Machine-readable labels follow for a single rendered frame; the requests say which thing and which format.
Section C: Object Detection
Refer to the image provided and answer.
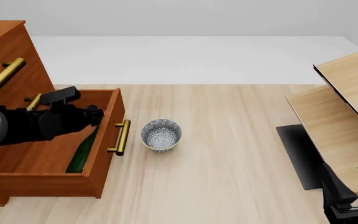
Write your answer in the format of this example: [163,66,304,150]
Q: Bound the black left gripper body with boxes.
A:
[85,105,106,127]

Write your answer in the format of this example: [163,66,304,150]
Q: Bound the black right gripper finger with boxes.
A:
[320,162,358,208]

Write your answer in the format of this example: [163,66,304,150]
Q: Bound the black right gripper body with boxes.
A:
[323,202,358,224]

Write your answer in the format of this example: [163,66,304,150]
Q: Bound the dark green wine bottle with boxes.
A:
[65,124,101,174]

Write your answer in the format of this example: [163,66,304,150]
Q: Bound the open wooden drawer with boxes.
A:
[0,88,126,199]

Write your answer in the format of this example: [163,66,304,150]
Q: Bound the wooden cabinet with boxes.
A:
[0,20,57,207]

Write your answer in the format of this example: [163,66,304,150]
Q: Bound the blue white patterned bowl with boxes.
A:
[140,118,183,154]

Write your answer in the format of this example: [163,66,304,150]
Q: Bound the brass handle of open drawer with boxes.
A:
[106,119,132,157]

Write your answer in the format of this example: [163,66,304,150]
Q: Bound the short brass drawer handle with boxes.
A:
[23,93,43,112]

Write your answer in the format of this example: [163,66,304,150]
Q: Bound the wooden drawer with long handle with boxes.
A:
[0,22,55,94]

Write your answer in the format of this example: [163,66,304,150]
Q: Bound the long brass drawer handle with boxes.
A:
[0,57,27,96]

